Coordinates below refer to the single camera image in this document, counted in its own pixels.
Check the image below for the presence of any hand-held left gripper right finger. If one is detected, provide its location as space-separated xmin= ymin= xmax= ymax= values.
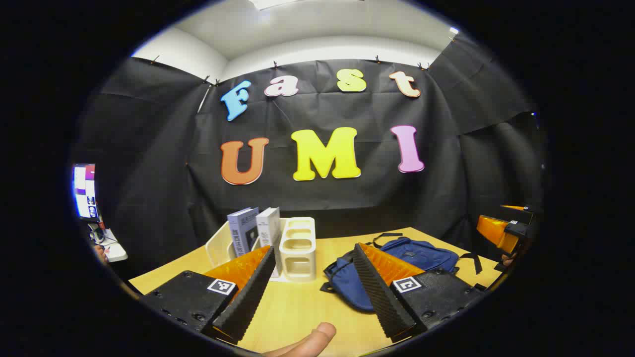
xmin=352 ymin=242 xmax=486 ymax=344

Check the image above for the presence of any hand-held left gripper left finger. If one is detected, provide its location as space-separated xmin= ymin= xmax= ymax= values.
xmin=140 ymin=245 xmax=276 ymax=345

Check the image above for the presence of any white plastic bookshelf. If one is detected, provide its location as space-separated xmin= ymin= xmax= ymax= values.
xmin=205 ymin=217 xmax=317 ymax=282

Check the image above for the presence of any blue schoolbag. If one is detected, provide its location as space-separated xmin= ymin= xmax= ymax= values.
xmin=320 ymin=232 xmax=483 ymax=313

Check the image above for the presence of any grey-blue cover book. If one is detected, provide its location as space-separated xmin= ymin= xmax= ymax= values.
xmin=227 ymin=207 xmax=260 ymax=257

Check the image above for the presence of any white cover book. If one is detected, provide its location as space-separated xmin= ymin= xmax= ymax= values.
xmin=256 ymin=207 xmax=283 ymax=276

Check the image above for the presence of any black backdrop cloth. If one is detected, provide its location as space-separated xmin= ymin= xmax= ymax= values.
xmin=74 ymin=32 xmax=546 ymax=278

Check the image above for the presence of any computer monitor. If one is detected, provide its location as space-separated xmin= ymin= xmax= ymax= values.
xmin=73 ymin=164 xmax=100 ymax=221

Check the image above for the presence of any ceiling light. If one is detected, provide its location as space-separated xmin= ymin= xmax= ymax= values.
xmin=250 ymin=0 xmax=304 ymax=10

